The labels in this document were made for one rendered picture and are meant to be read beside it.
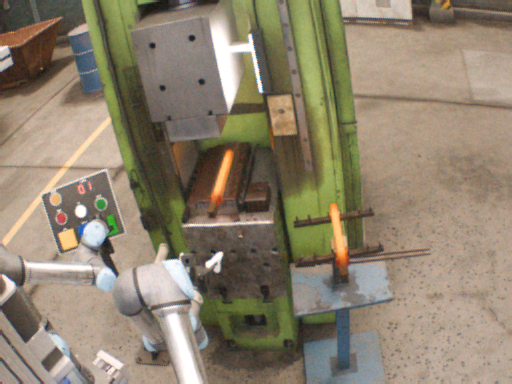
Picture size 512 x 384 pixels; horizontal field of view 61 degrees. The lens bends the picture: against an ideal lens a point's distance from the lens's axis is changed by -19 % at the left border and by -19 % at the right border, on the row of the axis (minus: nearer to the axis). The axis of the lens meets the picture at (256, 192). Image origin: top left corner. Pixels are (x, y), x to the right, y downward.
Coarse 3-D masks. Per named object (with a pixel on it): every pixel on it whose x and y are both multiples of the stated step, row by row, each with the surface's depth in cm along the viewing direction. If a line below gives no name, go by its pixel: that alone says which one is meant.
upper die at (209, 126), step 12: (168, 120) 191; (180, 120) 190; (192, 120) 189; (204, 120) 189; (216, 120) 188; (168, 132) 194; (180, 132) 193; (192, 132) 192; (204, 132) 192; (216, 132) 191
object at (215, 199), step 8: (232, 152) 235; (224, 160) 229; (224, 168) 224; (224, 176) 220; (216, 184) 216; (216, 192) 211; (216, 200) 206; (208, 208) 203; (216, 208) 206; (208, 216) 203
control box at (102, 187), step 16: (96, 176) 203; (48, 192) 199; (64, 192) 201; (96, 192) 204; (112, 192) 205; (48, 208) 200; (64, 208) 201; (96, 208) 204; (112, 208) 205; (64, 224) 201; (80, 224) 203; (80, 240) 203
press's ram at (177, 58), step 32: (224, 0) 187; (160, 32) 168; (192, 32) 168; (224, 32) 184; (160, 64) 176; (192, 64) 175; (224, 64) 182; (160, 96) 184; (192, 96) 183; (224, 96) 182
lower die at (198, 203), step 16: (224, 144) 244; (240, 144) 241; (208, 160) 237; (240, 160) 230; (208, 176) 225; (192, 192) 219; (208, 192) 215; (224, 192) 212; (192, 208) 214; (224, 208) 212
